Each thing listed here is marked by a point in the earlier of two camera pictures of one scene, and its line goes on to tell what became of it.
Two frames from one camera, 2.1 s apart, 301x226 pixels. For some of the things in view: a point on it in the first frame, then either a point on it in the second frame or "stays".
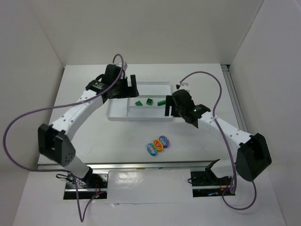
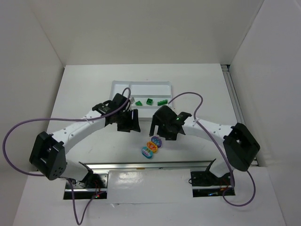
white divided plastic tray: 149,106 stays
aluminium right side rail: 227,71 stays
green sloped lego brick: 138,103 stays
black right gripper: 170,104 → 162,125
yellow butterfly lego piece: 158,145 → 152,146
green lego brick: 162,102 stays
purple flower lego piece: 164,140 → 156,141
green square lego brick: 149,101 stays
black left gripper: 129,88 → 128,121
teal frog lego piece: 151,149 → 146,152
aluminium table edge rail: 187,165 stays
